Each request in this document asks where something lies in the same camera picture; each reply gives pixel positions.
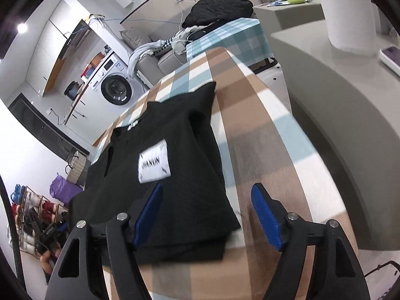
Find beige side cabinet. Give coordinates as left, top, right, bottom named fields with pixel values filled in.
left=252, top=0, right=327, bottom=32

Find purple phone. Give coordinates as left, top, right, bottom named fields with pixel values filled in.
left=379, top=45, right=400, bottom=77

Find black quilted jacket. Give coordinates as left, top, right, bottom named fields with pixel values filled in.
left=181, top=0, right=254, bottom=29

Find purple bag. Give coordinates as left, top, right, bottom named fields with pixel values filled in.
left=49, top=175, right=85, bottom=208

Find shoe rack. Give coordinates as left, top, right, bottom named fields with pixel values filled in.
left=9, top=184, right=68, bottom=257

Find white grey blanket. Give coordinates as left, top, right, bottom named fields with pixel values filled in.
left=128, top=41, right=169, bottom=79

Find woven laundry basket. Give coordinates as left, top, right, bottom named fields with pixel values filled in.
left=65, top=150, right=90, bottom=183

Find brown white checkered tablecloth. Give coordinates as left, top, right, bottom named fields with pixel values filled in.
left=90, top=47, right=360, bottom=300

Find person's left hand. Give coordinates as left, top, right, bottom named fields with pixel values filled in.
left=40, top=250, right=63, bottom=285

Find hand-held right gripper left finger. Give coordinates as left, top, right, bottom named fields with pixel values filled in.
left=45, top=182, right=165, bottom=300

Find grey sofa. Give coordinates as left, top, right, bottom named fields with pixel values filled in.
left=120, top=29, right=194, bottom=88

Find dark door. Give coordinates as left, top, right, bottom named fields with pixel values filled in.
left=8, top=92, right=91, bottom=163

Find white kitchen base cabinet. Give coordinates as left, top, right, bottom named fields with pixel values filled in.
left=64, top=78, right=104, bottom=146

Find white wall cabinet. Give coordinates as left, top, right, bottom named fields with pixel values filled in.
left=26, top=0, right=79, bottom=97

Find blue checkered tablecloth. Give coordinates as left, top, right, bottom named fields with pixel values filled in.
left=186, top=17, right=276, bottom=69

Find light grey clothes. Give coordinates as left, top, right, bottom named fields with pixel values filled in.
left=170, top=26, right=194, bottom=54

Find beige curved desk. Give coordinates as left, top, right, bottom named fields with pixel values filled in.
left=270, top=19, right=400, bottom=251

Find grey cushion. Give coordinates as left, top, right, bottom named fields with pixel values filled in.
left=120, top=29, right=147, bottom=51

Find white paper towel roll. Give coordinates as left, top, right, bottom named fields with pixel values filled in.
left=309, top=0, right=380, bottom=57

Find white washing machine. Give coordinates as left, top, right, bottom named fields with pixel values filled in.
left=84, top=51, right=144, bottom=107

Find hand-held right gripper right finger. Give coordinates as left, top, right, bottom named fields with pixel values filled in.
left=251, top=183, right=372, bottom=300

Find black knit sweater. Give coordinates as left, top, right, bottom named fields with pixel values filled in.
left=68, top=81, right=241, bottom=268

